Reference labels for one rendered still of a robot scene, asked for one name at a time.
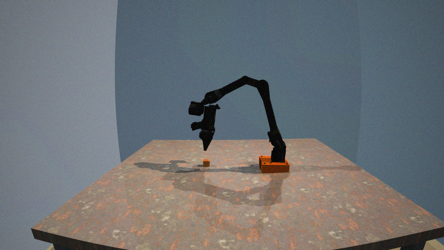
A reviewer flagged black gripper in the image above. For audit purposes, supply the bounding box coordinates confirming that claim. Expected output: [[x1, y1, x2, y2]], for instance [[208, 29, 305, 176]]
[[199, 117, 215, 151]]

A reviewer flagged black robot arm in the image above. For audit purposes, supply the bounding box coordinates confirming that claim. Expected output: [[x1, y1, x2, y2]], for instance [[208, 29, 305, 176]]
[[188, 76, 286, 163]]

